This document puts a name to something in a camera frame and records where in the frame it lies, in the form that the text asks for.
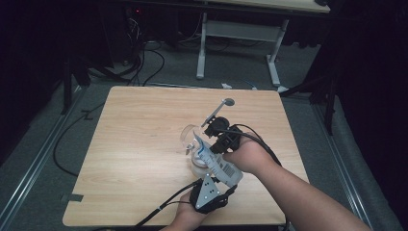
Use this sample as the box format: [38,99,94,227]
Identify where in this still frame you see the grey tape patch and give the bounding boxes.
[61,192,85,204]

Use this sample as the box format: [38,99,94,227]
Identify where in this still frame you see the white-framed wooden desk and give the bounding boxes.
[195,0,331,89]

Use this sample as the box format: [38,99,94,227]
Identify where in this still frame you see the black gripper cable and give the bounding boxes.
[217,123,292,231]
[134,178,205,229]

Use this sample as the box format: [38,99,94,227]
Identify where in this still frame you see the white and blue pouch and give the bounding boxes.
[191,132,244,189]

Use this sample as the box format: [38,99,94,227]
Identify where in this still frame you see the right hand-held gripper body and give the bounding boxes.
[200,99,244,154]

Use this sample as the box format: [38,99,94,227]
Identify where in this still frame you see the person's left hand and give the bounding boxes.
[172,192,210,226]

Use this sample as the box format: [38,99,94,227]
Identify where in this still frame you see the aluminium floor rail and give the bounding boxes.
[311,102,375,231]
[0,86,89,225]

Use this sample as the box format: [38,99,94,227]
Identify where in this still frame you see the clear glass jar with hinged lid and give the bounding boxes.
[179,124,217,180]

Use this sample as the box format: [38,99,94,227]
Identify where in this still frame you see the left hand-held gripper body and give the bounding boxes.
[189,173,231,216]

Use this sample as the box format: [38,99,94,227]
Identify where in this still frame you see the long black floor cable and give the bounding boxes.
[52,101,107,177]

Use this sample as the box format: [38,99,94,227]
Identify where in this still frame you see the thin blue cable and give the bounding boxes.
[242,79,258,91]

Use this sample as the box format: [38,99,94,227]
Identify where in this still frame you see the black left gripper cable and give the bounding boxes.
[134,178,205,229]

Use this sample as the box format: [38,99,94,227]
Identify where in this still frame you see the dark device with red light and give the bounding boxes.
[124,5,142,42]

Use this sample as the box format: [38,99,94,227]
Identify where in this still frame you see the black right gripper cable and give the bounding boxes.
[217,123,292,231]

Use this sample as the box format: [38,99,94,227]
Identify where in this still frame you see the black metal stand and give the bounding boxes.
[60,57,91,116]
[282,73,339,136]

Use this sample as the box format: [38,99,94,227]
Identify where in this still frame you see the black cable bundle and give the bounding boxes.
[123,18,166,87]

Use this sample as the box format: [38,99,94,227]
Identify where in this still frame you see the person's right hand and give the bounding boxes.
[222,134,277,176]

